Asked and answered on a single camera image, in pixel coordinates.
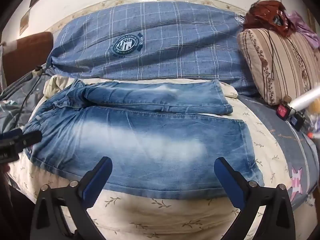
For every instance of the grey patterned cloth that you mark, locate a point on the grey patterned cloth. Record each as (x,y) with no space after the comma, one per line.
(15,97)

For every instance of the faded blue jeans pants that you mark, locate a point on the faded blue jeans pants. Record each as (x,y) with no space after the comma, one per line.
(150,142)

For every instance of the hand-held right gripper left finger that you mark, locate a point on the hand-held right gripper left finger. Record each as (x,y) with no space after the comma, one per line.
(105,170)

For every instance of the orange tipped white item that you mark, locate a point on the orange tipped white item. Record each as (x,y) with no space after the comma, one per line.
(312,135)

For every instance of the small red device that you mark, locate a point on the small red device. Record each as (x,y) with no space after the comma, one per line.
(282,110)

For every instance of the cream leaf-print blanket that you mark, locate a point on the cream leaf-print blanket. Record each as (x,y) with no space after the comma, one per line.
(155,220)

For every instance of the brown headboard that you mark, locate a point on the brown headboard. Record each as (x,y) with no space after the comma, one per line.
(27,55)

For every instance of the clear plastic tube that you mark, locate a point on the clear plastic tube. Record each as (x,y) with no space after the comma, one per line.
(305,98)

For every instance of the small black blue device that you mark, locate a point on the small black blue device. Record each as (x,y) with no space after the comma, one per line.
(297,122)

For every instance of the small wall picture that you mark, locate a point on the small wall picture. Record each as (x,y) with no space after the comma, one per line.
(25,21)

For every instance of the blue bed sheet pink star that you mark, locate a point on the blue bed sheet pink star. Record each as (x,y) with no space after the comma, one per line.
(282,135)

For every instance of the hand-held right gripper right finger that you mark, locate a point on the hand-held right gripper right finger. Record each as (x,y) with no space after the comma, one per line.
(221,170)

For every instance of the purple cloth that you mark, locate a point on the purple cloth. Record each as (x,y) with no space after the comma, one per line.
(305,30)

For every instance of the red-brown garment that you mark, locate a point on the red-brown garment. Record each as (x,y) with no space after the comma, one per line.
(262,12)

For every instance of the beige striped floral pillow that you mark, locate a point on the beige striped floral pillow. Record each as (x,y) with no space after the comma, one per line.
(282,62)

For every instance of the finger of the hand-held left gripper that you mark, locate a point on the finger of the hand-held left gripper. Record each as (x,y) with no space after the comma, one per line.
(27,138)

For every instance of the blue plaid quilt with emblem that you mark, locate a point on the blue plaid quilt with emblem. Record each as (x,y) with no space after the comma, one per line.
(175,42)

